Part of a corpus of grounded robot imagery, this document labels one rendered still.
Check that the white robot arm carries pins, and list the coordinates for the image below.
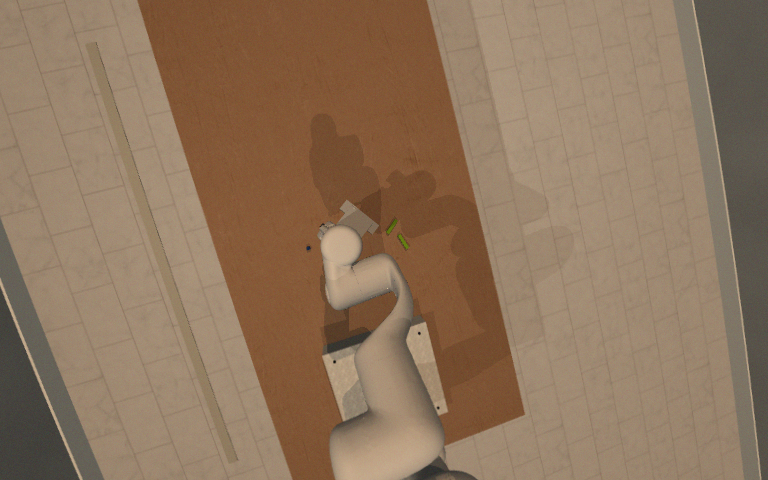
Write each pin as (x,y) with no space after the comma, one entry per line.
(401,432)

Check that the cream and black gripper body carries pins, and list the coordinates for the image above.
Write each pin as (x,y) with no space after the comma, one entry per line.
(329,223)

